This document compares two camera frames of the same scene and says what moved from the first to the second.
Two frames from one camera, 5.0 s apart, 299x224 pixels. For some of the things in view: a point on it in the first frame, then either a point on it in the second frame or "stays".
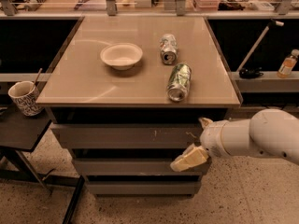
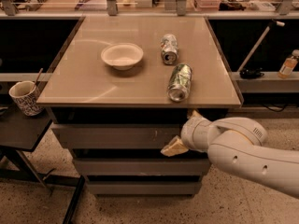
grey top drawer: [128, 135] stays
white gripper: [211, 138] to [189, 134]
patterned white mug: [26, 96] stays
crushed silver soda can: [169, 49] stays
